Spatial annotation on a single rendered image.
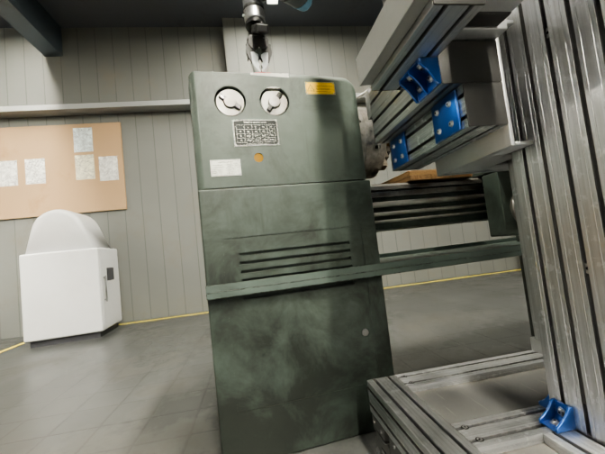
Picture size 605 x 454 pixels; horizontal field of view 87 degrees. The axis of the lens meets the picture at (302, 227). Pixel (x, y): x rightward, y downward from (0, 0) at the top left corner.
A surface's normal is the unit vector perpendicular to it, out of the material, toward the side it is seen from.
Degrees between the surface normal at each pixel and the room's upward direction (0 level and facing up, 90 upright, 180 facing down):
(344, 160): 90
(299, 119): 90
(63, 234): 90
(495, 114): 90
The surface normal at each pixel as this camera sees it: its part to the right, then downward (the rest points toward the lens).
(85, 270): 0.21, -0.08
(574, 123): -0.98, 0.10
